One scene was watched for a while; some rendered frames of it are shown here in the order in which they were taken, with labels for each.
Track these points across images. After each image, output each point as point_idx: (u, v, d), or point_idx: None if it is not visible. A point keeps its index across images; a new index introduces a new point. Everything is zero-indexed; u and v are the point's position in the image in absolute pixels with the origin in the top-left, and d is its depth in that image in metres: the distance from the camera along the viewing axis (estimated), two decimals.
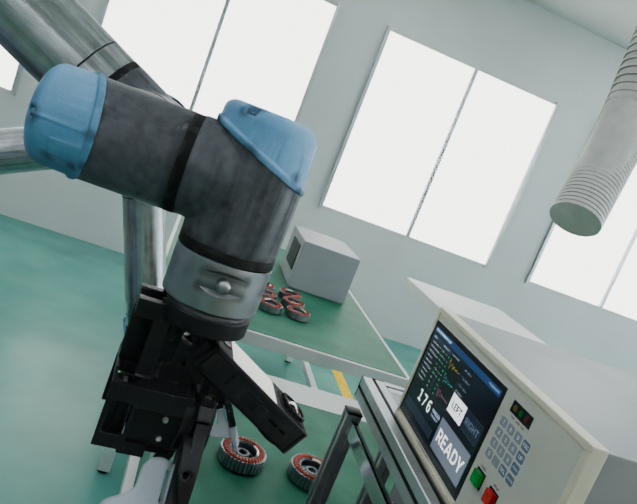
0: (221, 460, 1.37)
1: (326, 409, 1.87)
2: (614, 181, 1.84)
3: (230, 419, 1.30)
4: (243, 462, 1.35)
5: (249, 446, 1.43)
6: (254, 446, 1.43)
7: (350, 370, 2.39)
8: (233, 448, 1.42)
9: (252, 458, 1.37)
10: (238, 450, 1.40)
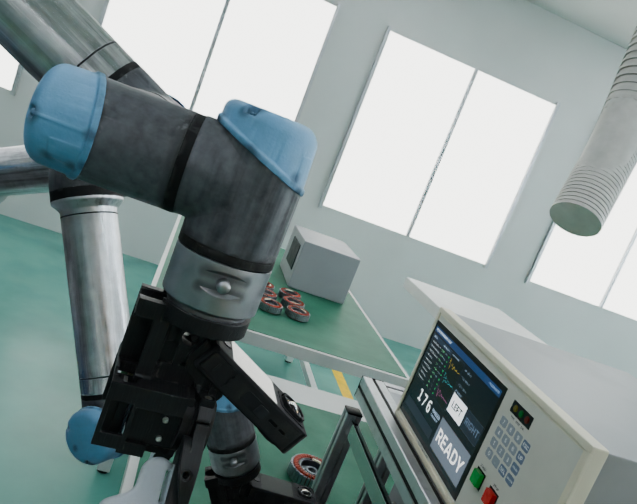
0: None
1: (326, 409, 1.87)
2: (614, 181, 1.84)
3: None
4: None
5: None
6: None
7: (350, 370, 2.39)
8: None
9: None
10: None
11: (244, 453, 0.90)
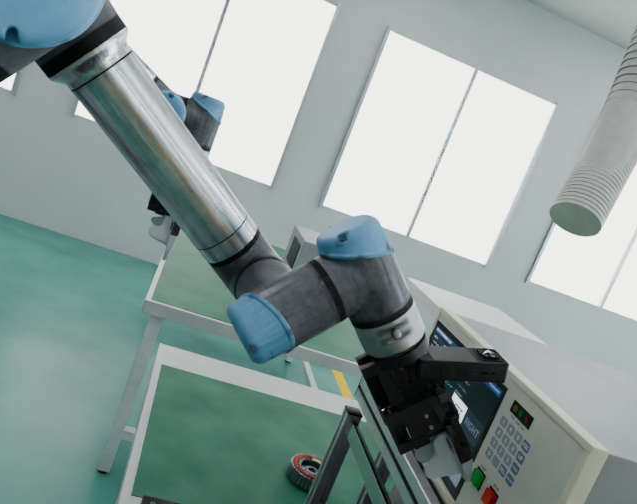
0: None
1: (326, 409, 1.87)
2: (614, 181, 1.84)
3: (175, 227, 1.28)
4: None
5: None
6: None
7: (350, 370, 2.39)
8: None
9: None
10: None
11: None
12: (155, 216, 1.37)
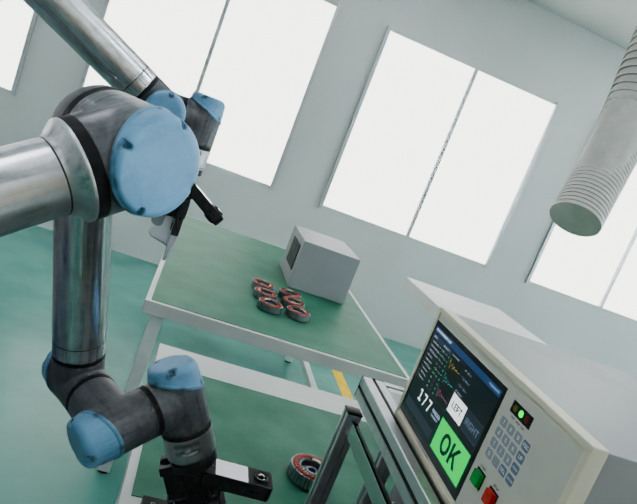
0: None
1: (326, 409, 1.87)
2: (614, 181, 1.84)
3: (175, 227, 1.28)
4: None
5: None
6: None
7: (350, 370, 2.39)
8: None
9: None
10: None
11: (201, 153, 1.28)
12: (155, 216, 1.37)
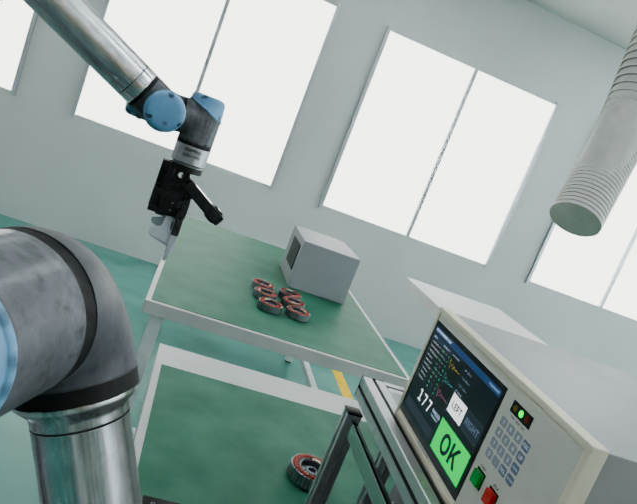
0: None
1: (326, 409, 1.87)
2: (614, 181, 1.84)
3: (175, 227, 1.28)
4: None
5: None
6: None
7: (350, 370, 2.39)
8: None
9: None
10: None
11: (201, 153, 1.28)
12: (155, 216, 1.37)
